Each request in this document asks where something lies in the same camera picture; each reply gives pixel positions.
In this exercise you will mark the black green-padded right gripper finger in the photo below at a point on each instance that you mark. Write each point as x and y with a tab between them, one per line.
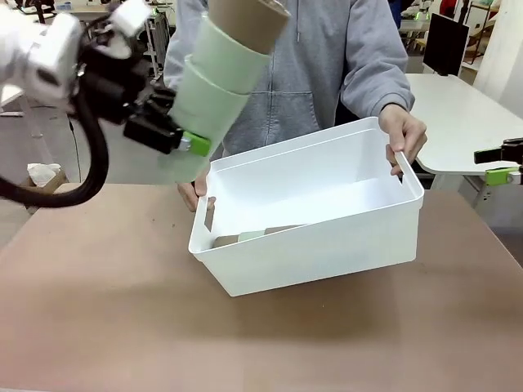
498	175
490	156

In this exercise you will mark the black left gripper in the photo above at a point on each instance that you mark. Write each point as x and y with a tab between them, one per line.
110	90

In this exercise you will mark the pale green plastic cup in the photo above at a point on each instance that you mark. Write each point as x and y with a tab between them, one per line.
251	236
229	57
196	110

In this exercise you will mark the white plastic basket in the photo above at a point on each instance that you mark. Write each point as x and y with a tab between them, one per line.
310	261

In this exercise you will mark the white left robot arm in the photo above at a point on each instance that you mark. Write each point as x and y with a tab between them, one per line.
45	53

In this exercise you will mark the person's left forearm grey sleeve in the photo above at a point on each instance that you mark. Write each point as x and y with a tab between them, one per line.
376	90

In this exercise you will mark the person's right hand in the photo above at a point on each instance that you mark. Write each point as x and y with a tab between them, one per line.
192	194

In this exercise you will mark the person's left hand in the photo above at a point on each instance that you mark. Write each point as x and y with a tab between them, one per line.
408	134

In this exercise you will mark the white table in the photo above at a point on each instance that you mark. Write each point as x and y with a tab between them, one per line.
457	118
8	98

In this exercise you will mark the wooden chair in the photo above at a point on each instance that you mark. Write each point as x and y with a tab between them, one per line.
478	41

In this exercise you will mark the cardboard box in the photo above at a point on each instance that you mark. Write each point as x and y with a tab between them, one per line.
57	183

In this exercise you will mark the black monitor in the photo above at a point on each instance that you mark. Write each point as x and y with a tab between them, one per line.
445	41

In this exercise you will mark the crumpled white paper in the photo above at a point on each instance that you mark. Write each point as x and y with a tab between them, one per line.
41	171

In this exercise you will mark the person in grey hoodie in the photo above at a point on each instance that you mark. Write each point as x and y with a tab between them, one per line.
302	81

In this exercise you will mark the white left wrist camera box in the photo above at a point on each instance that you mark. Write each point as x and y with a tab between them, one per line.
130	16

